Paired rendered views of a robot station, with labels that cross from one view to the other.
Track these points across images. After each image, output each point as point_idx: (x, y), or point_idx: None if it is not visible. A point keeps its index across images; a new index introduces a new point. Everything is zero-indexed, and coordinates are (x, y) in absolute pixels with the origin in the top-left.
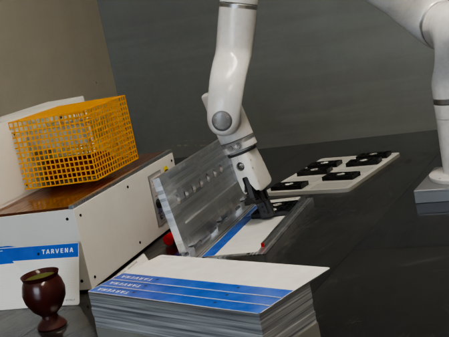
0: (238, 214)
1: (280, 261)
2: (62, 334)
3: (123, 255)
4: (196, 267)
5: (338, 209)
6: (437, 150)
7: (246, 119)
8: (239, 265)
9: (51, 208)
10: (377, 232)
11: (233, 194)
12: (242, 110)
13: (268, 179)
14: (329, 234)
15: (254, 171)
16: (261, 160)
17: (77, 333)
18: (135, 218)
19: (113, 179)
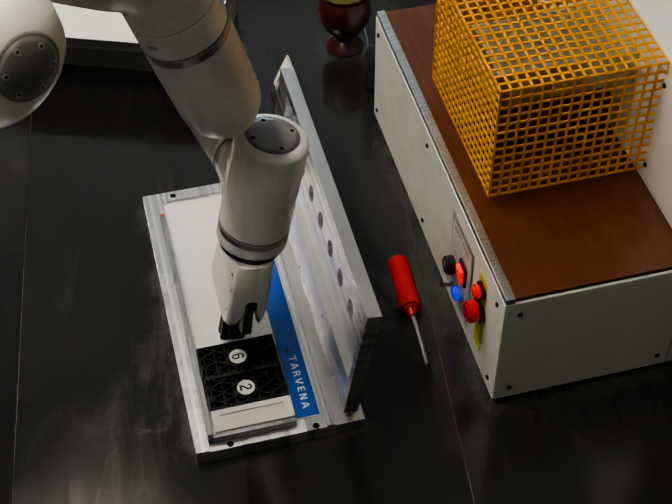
0: (325, 366)
1: (126, 214)
2: (308, 34)
3: (404, 175)
4: (125, 22)
5: (127, 436)
6: None
7: (223, 199)
8: (70, 29)
9: (414, 7)
10: (4, 319)
11: (331, 345)
12: (224, 178)
13: (220, 303)
14: (91, 312)
15: (217, 244)
16: (228, 281)
17: (289, 39)
18: (425, 192)
19: (441, 118)
